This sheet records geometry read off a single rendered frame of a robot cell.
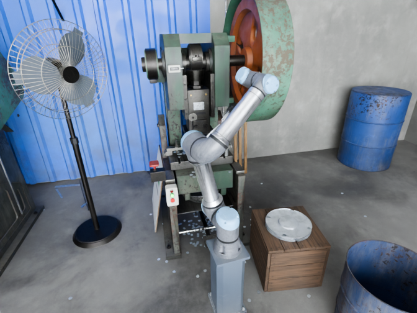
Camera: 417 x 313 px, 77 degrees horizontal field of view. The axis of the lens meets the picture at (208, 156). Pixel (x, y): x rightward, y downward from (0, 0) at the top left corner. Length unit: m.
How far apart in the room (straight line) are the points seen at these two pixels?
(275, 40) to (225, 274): 1.25
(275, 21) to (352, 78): 2.43
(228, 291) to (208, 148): 0.85
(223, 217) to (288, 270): 0.65
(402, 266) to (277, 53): 1.30
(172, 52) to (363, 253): 1.55
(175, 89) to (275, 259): 1.19
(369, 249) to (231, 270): 0.76
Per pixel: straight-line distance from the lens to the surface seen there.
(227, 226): 1.32
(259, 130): 3.37
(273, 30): 1.53
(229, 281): 1.55
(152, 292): 1.92
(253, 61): 1.80
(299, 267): 1.81
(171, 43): 1.65
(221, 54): 1.69
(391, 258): 1.80
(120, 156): 3.17
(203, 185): 1.32
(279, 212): 1.89
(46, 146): 3.27
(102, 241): 2.33
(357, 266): 1.79
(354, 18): 3.73
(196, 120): 1.76
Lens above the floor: 1.50
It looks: 25 degrees down
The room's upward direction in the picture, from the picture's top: 1 degrees counter-clockwise
